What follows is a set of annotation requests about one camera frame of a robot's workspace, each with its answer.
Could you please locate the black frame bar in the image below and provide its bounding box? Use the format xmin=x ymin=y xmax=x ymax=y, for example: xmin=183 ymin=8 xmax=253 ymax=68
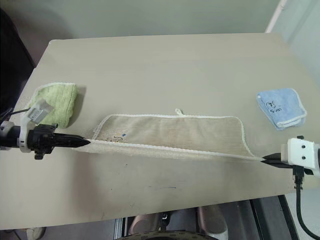
xmin=250 ymin=197 xmax=274 ymax=240
xmin=277 ymin=193 xmax=301 ymax=240

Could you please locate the metal rail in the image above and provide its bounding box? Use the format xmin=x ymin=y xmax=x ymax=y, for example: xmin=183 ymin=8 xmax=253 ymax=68
xmin=114 ymin=216 xmax=129 ymax=240

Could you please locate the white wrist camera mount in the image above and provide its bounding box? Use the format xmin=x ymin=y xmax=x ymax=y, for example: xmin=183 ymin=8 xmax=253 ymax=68
xmin=17 ymin=99 xmax=55 ymax=154
xmin=280 ymin=136 xmax=320 ymax=179

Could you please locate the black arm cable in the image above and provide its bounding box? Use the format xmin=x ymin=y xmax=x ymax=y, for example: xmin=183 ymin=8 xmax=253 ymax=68
xmin=0 ymin=106 xmax=32 ymax=123
xmin=294 ymin=174 xmax=320 ymax=240

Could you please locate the beige towel with white trim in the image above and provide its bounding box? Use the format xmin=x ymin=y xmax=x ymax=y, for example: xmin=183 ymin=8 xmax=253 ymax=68
xmin=71 ymin=108 xmax=266 ymax=164

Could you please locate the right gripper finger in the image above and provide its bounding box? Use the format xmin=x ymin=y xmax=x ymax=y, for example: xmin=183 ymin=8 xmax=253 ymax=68
xmin=261 ymin=153 xmax=283 ymax=163
xmin=260 ymin=160 xmax=294 ymax=170

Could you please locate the folded blue towel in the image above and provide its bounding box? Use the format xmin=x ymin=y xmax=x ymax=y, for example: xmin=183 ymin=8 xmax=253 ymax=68
xmin=256 ymin=87 xmax=308 ymax=132

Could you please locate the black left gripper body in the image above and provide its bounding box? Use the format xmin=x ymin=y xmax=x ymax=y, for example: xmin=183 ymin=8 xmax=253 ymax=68
xmin=26 ymin=122 xmax=58 ymax=161

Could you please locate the folded green towel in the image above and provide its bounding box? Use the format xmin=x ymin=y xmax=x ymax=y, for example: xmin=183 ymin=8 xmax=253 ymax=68
xmin=26 ymin=81 xmax=78 ymax=130

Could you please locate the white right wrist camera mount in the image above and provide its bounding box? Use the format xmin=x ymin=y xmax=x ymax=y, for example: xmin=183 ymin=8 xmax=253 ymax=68
xmin=280 ymin=136 xmax=320 ymax=179

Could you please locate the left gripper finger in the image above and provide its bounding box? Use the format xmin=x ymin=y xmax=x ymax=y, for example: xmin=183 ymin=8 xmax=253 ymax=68
xmin=51 ymin=141 xmax=91 ymax=149
xmin=51 ymin=133 xmax=90 ymax=144

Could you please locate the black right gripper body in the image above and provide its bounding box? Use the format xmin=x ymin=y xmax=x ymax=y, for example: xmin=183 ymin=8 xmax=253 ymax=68
xmin=291 ymin=165 xmax=314 ymax=177

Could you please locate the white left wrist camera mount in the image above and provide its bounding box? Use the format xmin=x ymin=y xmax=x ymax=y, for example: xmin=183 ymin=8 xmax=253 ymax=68
xmin=17 ymin=99 xmax=55 ymax=154

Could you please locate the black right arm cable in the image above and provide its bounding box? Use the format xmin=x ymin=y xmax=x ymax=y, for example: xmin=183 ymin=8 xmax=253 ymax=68
xmin=294 ymin=174 xmax=320 ymax=240

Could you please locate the white pipe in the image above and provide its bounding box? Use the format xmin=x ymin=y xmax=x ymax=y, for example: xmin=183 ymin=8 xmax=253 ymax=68
xmin=264 ymin=0 xmax=287 ymax=34

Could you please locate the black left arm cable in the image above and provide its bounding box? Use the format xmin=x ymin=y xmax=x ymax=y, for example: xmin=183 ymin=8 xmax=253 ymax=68
xmin=0 ymin=106 xmax=32 ymax=123

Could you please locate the white shoe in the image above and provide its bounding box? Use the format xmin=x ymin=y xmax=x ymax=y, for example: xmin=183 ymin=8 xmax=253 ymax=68
xmin=25 ymin=225 xmax=47 ymax=240

